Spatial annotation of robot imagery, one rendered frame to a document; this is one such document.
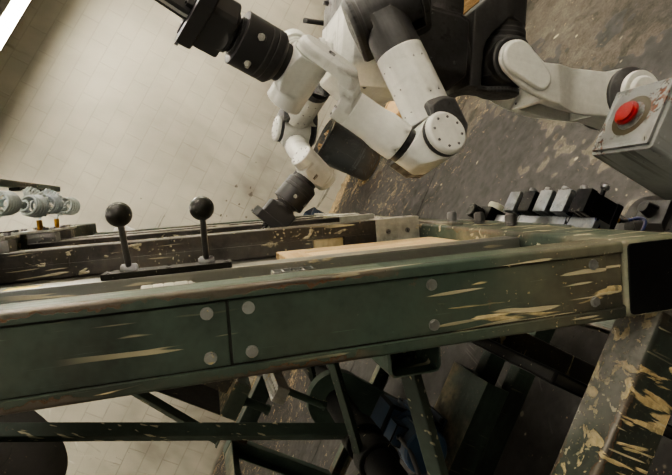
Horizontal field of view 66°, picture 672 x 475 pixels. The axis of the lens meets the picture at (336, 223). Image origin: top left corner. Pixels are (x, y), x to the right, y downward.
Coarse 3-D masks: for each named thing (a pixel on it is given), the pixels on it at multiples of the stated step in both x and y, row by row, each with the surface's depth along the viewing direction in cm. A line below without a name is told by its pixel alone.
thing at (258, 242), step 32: (320, 224) 135; (352, 224) 136; (384, 224) 138; (416, 224) 141; (0, 256) 116; (32, 256) 118; (64, 256) 119; (96, 256) 121; (160, 256) 125; (192, 256) 126; (224, 256) 128; (256, 256) 130
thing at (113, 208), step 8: (112, 208) 75; (120, 208) 75; (128, 208) 76; (112, 216) 75; (120, 216) 75; (128, 216) 76; (112, 224) 76; (120, 224) 76; (120, 232) 78; (120, 240) 79; (128, 248) 80; (128, 256) 80; (128, 264) 81; (136, 264) 82
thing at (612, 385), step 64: (640, 320) 78; (256, 384) 274; (384, 384) 294; (448, 384) 207; (576, 384) 84; (640, 384) 75; (256, 448) 276; (384, 448) 152; (448, 448) 188; (576, 448) 78; (640, 448) 75
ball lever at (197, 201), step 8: (192, 200) 79; (200, 200) 78; (208, 200) 79; (192, 208) 78; (200, 208) 78; (208, 208) 78; (192, 216) 79; (200, 216) 78; (208, 216) 79; (200, 224) 81; (208, 248) 84; (200, 256) 85; (208, 256) 84
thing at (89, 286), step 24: (480, 240) 97; (504, 240) 96; (240, 264) 87; (264, 264) 85; (288, 264) 86; (312, 264) 87; (336, 264) 88; (360, 264) 89; (0, 288) 80; (48, 288) 77; (72, 288) 78; (96, 288) 79; (120, 288) 80
